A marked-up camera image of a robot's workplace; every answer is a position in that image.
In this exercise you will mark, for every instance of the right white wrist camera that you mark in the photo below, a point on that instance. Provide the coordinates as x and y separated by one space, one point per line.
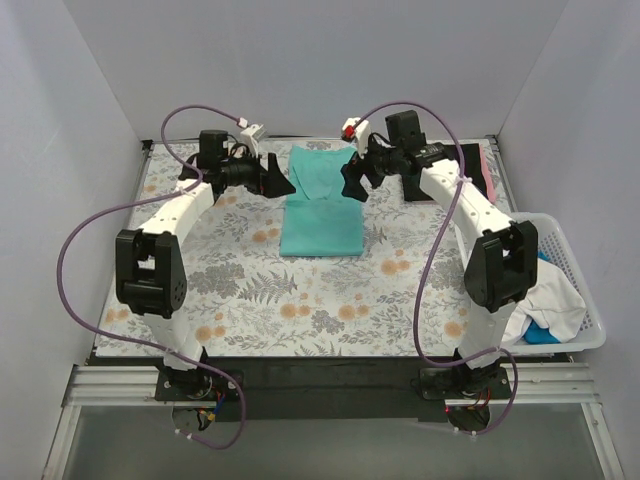
357 131

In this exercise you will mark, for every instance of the folded black t shirt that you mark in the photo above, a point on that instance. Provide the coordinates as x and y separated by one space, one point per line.
410 184

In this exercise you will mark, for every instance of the folded pink t shirt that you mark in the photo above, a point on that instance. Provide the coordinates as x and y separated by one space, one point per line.
486 173

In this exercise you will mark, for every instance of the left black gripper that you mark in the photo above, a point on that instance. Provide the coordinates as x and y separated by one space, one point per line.
264 175

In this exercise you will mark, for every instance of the aluminium front rail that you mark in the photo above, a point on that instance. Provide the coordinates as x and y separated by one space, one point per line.
530 383

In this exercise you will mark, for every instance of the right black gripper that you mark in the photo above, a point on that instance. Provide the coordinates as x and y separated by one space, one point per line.
365 168

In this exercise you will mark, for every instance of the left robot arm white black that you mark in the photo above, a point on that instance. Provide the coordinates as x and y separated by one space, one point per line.
150 277

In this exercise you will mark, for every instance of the blue t shirt in basket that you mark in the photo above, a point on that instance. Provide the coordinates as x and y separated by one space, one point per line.
542 304

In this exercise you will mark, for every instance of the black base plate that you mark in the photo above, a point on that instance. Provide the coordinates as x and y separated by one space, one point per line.
281 407

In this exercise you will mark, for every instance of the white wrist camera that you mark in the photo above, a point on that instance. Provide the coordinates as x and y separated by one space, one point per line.
249 137
357 131

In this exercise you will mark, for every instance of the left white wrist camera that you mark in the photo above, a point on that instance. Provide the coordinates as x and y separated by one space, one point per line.
249 137

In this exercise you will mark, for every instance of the teal t shirt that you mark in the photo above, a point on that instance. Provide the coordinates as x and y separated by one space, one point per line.
318 220

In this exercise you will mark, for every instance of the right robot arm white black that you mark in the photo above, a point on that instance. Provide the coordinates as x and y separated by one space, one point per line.
502 264

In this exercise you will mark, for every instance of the white t shirt in basket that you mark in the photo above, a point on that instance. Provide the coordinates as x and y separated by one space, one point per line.
569 317

